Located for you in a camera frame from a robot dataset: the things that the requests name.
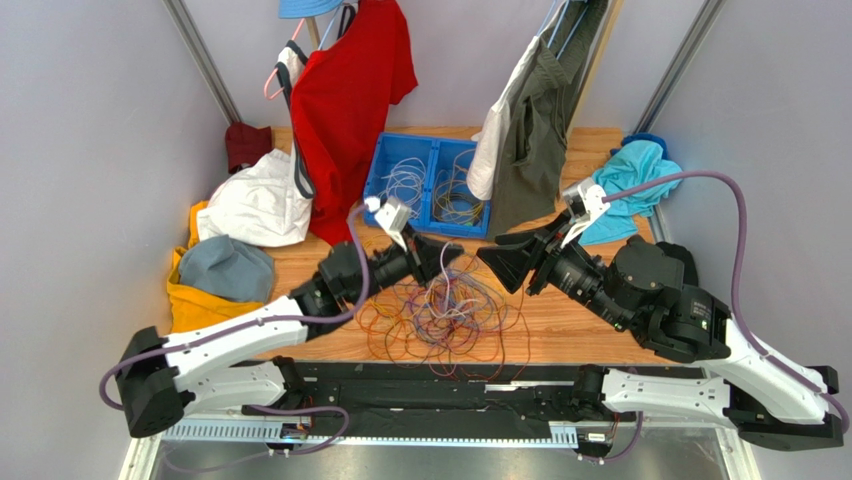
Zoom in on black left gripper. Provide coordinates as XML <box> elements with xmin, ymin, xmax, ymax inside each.
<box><xmin>349</xmin><ymin>223</ymin><xmax>464</xmax><ymax>307</ymax></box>

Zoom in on coloured wires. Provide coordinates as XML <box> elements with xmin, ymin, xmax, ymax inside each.
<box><xmin>352</xmin><ymin>238</ymin><xmax>532</xmax><ymax>382</ymax></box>

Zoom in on pale wire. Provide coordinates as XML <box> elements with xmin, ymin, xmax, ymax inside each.
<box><xmin>375</xmin><ymin>156</ymin><xmax>429</xmax><ymax>221</ymax></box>

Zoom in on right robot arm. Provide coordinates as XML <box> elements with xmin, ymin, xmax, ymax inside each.
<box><xmin>477</xmin><ymin>215</ymin><xmax>844</xmax><ymax>452</ymax></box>

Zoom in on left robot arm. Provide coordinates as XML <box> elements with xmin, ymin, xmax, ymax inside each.
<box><xmin>99</xmin><ymin>227</ymin><xmax>464</xmax><ymax>438</ymax></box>

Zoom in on blue divided plastic bin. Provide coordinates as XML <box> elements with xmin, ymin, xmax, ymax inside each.
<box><xmin>363</xmin><ymin>132</ymin><xmax>490</xmax><ymax>239</ymax></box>

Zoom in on olive green hanging garment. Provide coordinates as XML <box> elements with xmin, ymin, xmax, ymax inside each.
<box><xmin>487</xmin><ymin>1</ymin><xmax>609</xmax><ymax>240</ymax></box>

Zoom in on turquoise cloth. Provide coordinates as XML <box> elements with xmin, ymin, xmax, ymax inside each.
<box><xmin>580</xmin><ymin>141</ymin><xmax>682</xmax><ymax>246</ymax></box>

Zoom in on white cloth with black trim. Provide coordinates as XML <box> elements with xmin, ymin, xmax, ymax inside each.
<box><xmin>196</xmin><ymin>41</ymin><xmax>317</xmax><ymax>249</ymax></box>

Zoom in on red t-shirt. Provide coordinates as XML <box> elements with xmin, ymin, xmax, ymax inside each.
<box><xmin>291</xmin><ymin>1</ymin><xmax>418</xmax><ymax>245</ymax></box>

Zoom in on dark blue cloth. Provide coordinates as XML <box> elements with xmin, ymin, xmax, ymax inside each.
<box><xmin>609</xmin><ymin>132</ymin><xmax>671</xmax><ymax>160</ymax></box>

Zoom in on grey-blue cloth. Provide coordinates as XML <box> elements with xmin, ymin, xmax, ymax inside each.
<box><xmin>178</xmin><ymin>235</ymin><xmax>274</xmax><ymax>303</ymax></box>

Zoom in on wooden pole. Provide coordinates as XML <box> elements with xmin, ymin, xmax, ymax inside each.
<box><xmin>566</xmin><ymin>0</ymin><xmax>625</xmax><ymax>137</ymax></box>

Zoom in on dark red cloth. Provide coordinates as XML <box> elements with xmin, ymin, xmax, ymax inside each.
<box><xmin>224</xmin><ymin>122</ymin><xmax>274</xmax><ymax>174</ymax></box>

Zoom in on yellow cloth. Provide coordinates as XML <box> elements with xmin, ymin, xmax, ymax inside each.
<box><xmin>166</xmin><ymin>201</ymin><xmax>264</xmax><ymax>333</ymax></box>

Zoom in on pink hanger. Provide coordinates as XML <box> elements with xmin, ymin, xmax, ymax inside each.
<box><xmin>263</xmin><ymin>18</ymin><xmax>308</xmax><ymax>105</ymax></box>

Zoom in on blue hat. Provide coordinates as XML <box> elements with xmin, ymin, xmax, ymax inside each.
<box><xmin>278</xmin><ymin>0</ymin><xmax>343</xmax><ymax>19</ymax></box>

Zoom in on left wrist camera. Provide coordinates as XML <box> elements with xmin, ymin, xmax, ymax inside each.
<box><xmin>364</xmin><ymin>196</ymin><xmax>411</xmax><ymax>252</ymax></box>

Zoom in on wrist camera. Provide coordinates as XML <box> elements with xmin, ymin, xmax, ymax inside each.
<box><xmin>561</xmin><ymin>177</ymin><xmax>610</xmax><ymax>247</ymax></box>
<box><xmin>364</xmin><ymin>196</ymin><xmax>411</xmax><ymax>252</ymax></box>

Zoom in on coiled black cable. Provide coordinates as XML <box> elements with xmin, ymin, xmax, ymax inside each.
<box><xmin>432</xmin><ymin>156</ymin><xmax>491</xmax><ymax>228</ymax></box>

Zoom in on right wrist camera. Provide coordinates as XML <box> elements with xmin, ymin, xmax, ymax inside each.
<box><xmin>561</xmin><ymin>177</ymin><xmax>610</xmax><ymax>247</ymax></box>

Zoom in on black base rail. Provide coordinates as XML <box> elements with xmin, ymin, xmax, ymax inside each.
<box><xmin>163</xmin><ymin>363</ymin><xmax>732</xmax><ymax>457</ymax></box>

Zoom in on metal corner rail right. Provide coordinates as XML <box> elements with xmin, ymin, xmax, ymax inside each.
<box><xmin>633</xmin><ymin>0</ymin><xmax>726</xmax><ymax>133</ymax></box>

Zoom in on metal corner rail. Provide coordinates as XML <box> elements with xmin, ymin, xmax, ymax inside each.
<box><xmin>162</xmin><ymin>0</ymin><xmax>242</xmax><ymax>124</ymax></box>
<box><xmin>633</xmin><ymin>0</ymin><xmax>726</xmax><ymax>133</ymax></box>

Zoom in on metal corner rail left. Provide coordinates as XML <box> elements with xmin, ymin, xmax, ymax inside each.
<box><xmin>162</xmin><ymin>0</ymin><xmax>242</xmax><ymax>124</ymax></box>

